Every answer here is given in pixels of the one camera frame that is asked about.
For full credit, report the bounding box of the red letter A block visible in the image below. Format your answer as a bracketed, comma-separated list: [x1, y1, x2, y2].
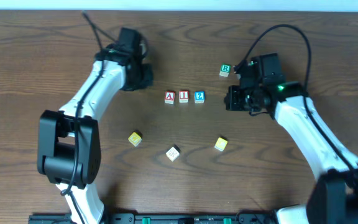
[164, 91, 175, 105]

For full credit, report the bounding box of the blue number 2 block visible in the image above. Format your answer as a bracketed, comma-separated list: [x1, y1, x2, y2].
[194, 91, 205, 104]

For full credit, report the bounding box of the red letter I block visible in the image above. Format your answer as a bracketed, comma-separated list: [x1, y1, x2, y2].
[178, 90, 189, 103]

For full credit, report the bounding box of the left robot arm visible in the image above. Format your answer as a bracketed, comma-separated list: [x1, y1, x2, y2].
[37, 27, 153, 223]

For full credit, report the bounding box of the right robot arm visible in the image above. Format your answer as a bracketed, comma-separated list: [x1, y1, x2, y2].
[224, 54, 358, 223]

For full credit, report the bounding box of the green letter R block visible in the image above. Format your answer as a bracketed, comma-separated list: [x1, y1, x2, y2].
[219, 63, 231, 77]

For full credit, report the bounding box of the yellow block right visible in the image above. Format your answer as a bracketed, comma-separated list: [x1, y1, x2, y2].
[214, 137, 228, 152]

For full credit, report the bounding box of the yellow block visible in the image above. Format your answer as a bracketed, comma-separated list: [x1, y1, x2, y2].
[128, 131, 142, 147]
[214, 137, 228, 152]

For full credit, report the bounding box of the yellow block left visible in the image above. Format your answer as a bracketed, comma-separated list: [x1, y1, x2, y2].
[128, 131, 142, 147]

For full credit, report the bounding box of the wooden block bottom centre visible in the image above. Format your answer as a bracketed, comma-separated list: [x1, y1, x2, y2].
[165, 145, 180, 162]

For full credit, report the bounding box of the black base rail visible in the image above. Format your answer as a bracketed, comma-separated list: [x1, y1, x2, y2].
[27, 212, 278, 224]

